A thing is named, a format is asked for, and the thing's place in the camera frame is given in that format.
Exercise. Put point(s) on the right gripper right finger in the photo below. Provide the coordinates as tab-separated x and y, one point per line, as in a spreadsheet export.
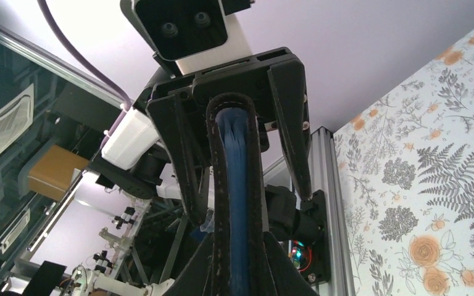
287	280

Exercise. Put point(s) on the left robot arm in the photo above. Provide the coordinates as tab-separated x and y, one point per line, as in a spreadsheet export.
143	155

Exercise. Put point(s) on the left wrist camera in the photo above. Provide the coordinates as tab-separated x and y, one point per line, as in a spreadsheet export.
188	36

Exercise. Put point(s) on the floral patterned table mat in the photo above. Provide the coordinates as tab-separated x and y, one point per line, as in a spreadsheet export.
406	171

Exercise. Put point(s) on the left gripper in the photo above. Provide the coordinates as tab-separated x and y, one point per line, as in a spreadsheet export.
274	80

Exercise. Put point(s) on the black leather card holder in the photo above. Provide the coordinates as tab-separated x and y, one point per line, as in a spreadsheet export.
239	260

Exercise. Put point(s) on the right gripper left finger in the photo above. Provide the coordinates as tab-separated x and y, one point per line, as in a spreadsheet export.
196	278

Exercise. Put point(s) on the aluminium rail frame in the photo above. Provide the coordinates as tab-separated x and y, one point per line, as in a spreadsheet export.
331	204

